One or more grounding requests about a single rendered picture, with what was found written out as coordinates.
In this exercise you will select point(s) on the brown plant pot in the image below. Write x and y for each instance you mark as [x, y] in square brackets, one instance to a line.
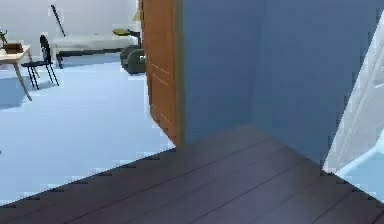
[12, 47]

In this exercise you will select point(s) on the black slanted pole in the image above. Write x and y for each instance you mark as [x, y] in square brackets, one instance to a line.
[58, 20]

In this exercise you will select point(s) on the light wooden table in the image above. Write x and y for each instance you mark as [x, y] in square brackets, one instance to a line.
[15, 61]

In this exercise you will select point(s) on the orange wooden room door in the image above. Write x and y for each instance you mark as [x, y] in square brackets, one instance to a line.
[161, 66]

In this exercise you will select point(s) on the white room door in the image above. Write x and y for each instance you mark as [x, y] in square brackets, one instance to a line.
[361, 110]

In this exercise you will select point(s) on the white long bench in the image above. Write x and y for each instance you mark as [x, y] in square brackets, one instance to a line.
[90, 45]

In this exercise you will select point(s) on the black metal chair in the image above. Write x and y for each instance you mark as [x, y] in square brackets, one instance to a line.
[41, 63]

